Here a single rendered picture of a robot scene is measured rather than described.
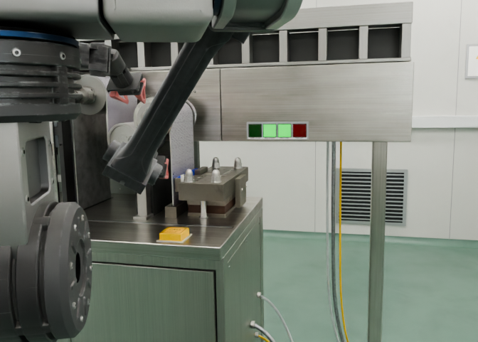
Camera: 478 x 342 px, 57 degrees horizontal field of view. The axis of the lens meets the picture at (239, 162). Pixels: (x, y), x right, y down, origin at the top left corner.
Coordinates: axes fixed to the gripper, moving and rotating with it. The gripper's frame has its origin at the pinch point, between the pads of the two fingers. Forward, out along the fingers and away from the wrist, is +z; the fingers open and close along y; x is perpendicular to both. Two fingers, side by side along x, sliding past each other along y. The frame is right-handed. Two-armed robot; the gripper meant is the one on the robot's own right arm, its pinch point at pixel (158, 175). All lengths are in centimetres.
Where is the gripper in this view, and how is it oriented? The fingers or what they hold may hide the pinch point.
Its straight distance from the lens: 147.2
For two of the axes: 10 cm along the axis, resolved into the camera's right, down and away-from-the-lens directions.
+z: 2.0, 4.0, 8.9
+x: 0.9, -9.2, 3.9
